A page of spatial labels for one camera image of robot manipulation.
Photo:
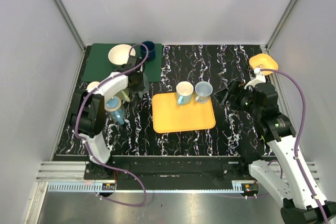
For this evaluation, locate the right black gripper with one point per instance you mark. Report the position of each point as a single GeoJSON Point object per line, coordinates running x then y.
{"type": "Point", "coordinates": [235, 87]}

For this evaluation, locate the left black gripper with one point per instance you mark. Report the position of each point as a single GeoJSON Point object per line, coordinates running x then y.
{"type": "Point", "coordinates": [142, 83]}

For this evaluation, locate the white footed mug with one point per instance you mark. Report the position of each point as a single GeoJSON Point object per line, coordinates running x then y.
{"type": "Point", "coordinates": [203, 91]}

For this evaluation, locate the beige mug blue inside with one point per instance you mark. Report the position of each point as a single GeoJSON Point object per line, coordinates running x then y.
{"type": "Point", "coordinates": [115, 110]}

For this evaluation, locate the clear glass mug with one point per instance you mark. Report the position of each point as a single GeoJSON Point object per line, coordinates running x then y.
{"type": "Point", "coordinates": [144, 91]}

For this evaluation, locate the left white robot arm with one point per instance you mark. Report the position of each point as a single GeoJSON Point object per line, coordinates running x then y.
{"type": "Point", "coordinates": [87, 111]}

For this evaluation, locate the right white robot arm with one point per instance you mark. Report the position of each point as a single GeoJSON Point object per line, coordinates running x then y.
{"type": "Point", "coordinates": [299, 197]}

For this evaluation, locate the light green mug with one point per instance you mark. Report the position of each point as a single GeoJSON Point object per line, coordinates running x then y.
{"type": "Point", "coordinates": [125, 95]}

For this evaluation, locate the dark blue mug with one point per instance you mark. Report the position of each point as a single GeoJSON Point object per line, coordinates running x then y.
{"type": "Point", "coordinates": [150, 47]}

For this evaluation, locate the pink mug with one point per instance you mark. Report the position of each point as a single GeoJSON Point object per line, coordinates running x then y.
{"type": "Point", "coordinates": [92, 85]}

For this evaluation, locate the cream bowl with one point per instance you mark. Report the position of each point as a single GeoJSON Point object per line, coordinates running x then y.
{"type": "Point", "coordinates": [119, 54]}

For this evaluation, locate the dark green mat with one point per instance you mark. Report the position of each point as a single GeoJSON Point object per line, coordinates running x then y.
{"type": "Point", "coordinates": [99, 67]}

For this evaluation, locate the orange rectangular tray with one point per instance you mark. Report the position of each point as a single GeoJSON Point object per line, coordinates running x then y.
{"type": "Point", "coordinates": [169, 117]}

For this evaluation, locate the orange square dish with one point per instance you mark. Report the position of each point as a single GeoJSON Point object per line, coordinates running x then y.
{"type": "Point", "coordinates": [262, 61]}

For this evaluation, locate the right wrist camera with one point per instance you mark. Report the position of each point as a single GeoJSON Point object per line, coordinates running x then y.
{"type": "Point", "coordinates": [259, 78]}

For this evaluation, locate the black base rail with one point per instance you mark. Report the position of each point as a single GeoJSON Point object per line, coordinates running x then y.
{"type": "Point", "coordinates": [212, 167]}

